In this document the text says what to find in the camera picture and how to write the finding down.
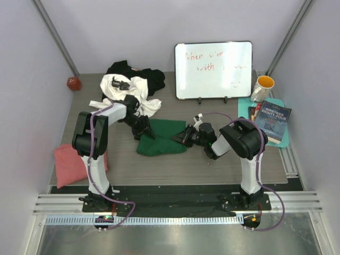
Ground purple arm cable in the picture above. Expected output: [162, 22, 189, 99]
[196, 113, 286, 232]
[87, 100, 136, 231]

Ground teal plastic mat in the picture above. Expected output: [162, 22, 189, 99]
[238, 97, 290, 148]

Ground folded pink t-shirt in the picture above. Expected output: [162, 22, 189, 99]
[54, 144, 109, 193]

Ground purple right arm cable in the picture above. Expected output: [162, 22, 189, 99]
[196, 113, 286, 232]

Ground white slotted cable duct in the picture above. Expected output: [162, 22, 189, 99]
[45, 214, 244, 226]

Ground white dry-erase board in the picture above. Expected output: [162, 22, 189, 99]
[174, 41, 253, 100]

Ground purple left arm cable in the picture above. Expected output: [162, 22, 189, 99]
[87, 100, 136, 231]

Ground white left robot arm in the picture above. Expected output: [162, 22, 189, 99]
[72, 95, 155, 212]

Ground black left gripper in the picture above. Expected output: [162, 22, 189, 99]
[122, 115, 154, 143]

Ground white t-shirt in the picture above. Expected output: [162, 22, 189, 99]
[89, 74, 162, 117]

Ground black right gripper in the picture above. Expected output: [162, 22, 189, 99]
[171, 125, 207, 148]

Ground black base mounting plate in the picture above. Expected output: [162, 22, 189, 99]
[79, 184, 271, 217]

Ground Nineteen Eighty-Four book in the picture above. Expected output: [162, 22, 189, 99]
[254, 101, 292, 148]

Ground small red cube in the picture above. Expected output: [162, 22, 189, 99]
[67, 76, 82, 91]

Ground white mug orange inside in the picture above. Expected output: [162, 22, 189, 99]
[250, 75, 275, 103]

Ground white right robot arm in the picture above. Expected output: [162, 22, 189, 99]
[171, 117, 268, 210]

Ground green t-shirt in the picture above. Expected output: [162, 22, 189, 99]
[136, 119, 187, 157]

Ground black t-shirt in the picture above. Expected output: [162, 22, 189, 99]
[106, 60, 165, 96]

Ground aluminium frame rail front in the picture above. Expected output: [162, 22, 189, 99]
[33, 191, 323, 215]

